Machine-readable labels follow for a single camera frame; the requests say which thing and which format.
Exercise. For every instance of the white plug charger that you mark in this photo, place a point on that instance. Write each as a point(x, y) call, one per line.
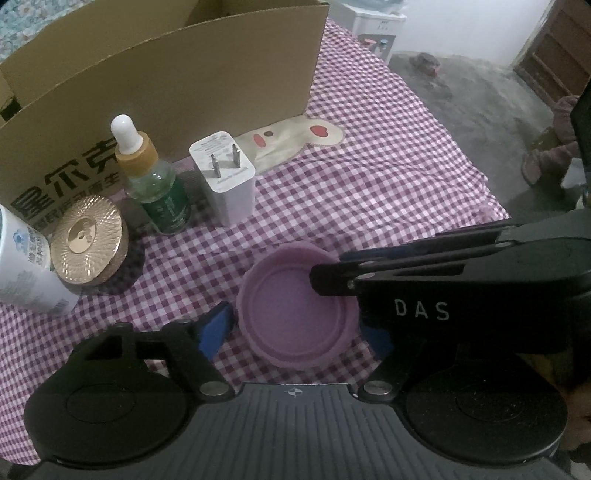
point(226, 194)

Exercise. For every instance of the floral blue wall cloth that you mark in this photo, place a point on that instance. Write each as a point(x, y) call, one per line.
point(18, 23)

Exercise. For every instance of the purple round lid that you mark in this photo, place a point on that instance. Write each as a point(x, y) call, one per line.
point(286, 314)

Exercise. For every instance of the brown wooden door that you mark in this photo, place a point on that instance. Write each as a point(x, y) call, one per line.
point(554, 50)

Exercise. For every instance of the purple checkered tablecloth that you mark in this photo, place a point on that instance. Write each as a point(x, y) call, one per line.
point(369, 194)

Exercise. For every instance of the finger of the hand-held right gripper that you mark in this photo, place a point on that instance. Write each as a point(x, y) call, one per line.
point(392, 274)
point(415, 251)

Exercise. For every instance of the white plastic bottle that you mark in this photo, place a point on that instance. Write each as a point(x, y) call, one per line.
point(23, 272)

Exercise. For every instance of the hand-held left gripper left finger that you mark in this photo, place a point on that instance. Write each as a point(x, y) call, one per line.
point(214, 327)

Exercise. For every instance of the dark jar with gold lid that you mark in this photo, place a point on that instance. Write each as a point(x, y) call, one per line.
point(87, 235)

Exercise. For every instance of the green dropper bottle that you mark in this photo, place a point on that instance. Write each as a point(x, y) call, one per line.
point(161, 203)

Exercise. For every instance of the dark red shoe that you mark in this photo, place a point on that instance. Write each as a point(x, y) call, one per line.
point(425, 63)

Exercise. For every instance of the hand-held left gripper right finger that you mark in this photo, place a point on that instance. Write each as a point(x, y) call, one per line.
point(376, 339)

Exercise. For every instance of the white water dispenser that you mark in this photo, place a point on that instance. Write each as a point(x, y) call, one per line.
point(374, 23)

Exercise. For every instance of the pink fuzzy object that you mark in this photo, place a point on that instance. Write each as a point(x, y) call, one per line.
point(545, 157)

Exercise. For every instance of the brown cardboard box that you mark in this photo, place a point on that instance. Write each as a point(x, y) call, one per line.
point(207, 69)

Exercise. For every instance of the cream eye mask with hearts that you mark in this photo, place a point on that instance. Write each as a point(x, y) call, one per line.
point(286, 138)

